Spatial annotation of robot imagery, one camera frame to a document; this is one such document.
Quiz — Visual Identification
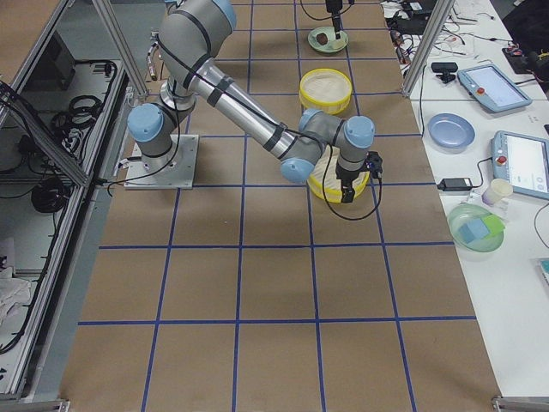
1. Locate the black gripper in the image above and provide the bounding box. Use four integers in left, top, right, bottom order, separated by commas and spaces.
325, 0, 343, 39
335, 165, 369, 203

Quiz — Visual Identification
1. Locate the yellow steamer basket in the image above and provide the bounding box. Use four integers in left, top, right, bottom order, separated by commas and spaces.
299, 68, 353, 115
307, 148, 343, 203

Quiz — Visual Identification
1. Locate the white bun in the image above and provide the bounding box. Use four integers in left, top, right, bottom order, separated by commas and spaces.
331, 38, 347, 50

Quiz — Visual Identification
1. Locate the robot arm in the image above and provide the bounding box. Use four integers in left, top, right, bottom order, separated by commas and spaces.
128, 1, 383, 203

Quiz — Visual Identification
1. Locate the white steamer cloth middle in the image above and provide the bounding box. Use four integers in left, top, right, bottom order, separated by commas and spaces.
300, 70, 352, 101

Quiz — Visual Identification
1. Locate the brown bun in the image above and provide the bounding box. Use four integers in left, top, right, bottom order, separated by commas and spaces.
316, 33, 329, 45

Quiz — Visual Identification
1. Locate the light green plate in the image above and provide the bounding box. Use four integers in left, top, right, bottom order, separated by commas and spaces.
307, 26, 349, 54

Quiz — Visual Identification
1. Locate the black power adapter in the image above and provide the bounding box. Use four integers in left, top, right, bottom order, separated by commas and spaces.
437, 178, 474, 192

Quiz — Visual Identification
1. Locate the blue plate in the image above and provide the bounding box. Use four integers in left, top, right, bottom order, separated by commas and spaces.
427, 113, 475, 154

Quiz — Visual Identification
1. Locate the black webcam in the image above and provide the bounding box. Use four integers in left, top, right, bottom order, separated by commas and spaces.
431, 62, 458, 84

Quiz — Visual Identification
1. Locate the green bowl with sponges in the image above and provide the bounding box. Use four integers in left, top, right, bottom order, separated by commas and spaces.
447, 203, 505, 252

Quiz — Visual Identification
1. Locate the paper cup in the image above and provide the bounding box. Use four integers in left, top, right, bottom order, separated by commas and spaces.
481, 179, 513, 206

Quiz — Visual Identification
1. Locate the teach pendant far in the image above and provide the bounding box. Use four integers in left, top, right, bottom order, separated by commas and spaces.
456, 64, 532, 112

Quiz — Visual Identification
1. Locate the teach pendant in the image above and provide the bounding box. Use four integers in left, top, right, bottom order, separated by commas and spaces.
456, 64, 532, 112
491, 130, 548, 200

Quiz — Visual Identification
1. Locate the teach pendant near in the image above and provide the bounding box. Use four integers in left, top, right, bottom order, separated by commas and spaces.
491, 130, 548, 200

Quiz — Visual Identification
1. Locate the white crumpled cloth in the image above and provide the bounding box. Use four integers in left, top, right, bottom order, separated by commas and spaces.
0, 238, 32, 330

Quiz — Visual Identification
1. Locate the aluminium frame post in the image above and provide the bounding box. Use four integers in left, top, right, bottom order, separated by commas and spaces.
401, 0, 455, 97

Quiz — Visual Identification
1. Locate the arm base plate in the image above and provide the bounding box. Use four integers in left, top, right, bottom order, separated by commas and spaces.
124, 133, 199, 190

